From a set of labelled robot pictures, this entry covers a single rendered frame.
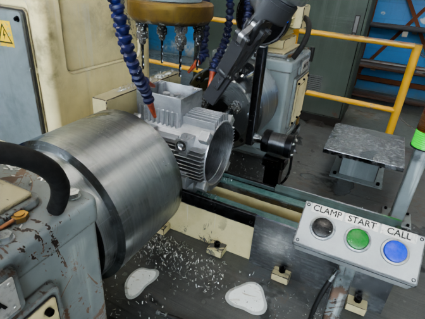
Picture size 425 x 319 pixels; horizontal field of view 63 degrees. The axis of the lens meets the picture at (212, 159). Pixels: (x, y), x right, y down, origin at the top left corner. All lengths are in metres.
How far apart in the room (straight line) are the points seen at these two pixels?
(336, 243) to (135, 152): 0.33
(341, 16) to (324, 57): 0.40
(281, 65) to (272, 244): 0.60
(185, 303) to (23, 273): 0.44
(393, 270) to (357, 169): 0.75
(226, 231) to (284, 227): 0.15
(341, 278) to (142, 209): 0.33
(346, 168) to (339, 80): 2.65
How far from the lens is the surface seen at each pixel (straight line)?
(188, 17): 0.72
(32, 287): 0.41
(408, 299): 0.91
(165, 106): 0.80
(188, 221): 0.88
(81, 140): 0.55
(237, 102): 0.99
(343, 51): 3.82
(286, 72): 1.17
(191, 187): 0.83
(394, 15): 5.66
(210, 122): 0.77
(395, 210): 1.12
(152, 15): 0.72
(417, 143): 1.03
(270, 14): 0.61
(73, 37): 0.86
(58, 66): 0.83
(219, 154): 0.91
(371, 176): 1.28
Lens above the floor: 1.39
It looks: 28 degrees down
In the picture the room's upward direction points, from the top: 4 degrees clockwise
